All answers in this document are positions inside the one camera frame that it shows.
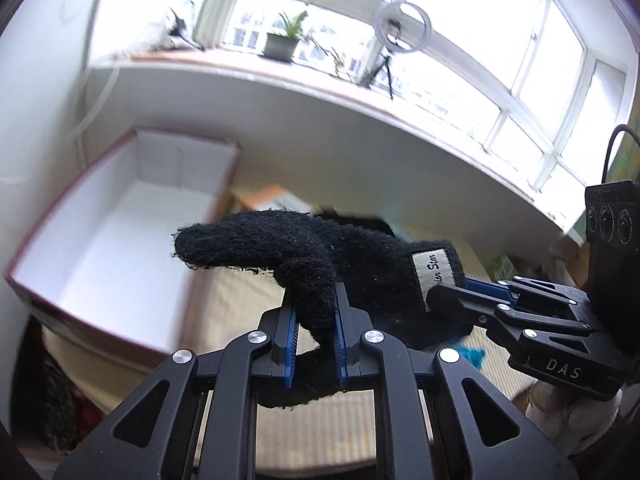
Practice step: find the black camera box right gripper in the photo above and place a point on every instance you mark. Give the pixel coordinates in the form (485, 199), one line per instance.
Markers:
(612, 213)

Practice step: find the white gloved right hand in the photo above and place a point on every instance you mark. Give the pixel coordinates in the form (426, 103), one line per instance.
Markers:
(571, 423)

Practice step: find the ring light on tripod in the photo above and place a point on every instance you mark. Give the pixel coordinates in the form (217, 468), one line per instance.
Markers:
(400, 27)

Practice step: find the potted green plant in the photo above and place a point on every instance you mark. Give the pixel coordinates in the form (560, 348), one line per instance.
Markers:
(281, 45)

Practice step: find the blue knit fabric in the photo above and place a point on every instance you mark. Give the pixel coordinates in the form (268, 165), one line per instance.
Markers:
(475, 356)

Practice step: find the orange tissue pack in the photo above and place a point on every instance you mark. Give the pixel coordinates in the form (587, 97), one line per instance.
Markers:
(272, 197)

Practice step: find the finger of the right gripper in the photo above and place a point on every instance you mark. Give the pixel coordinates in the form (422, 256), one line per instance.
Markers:
(527, 295)
(465, 306)

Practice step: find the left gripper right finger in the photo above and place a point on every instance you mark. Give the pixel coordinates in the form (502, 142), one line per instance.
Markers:
(436, 416)

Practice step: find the green printed package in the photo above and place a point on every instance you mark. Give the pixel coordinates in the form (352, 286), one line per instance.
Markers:
(502, 268)

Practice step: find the red cardboard box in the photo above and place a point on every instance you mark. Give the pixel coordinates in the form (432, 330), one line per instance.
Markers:
(99, 266)

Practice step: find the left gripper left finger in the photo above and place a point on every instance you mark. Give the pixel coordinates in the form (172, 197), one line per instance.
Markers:
(194, 416)

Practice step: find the black knit glove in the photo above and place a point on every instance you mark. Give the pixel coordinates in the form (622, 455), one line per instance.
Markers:
(383, 275)

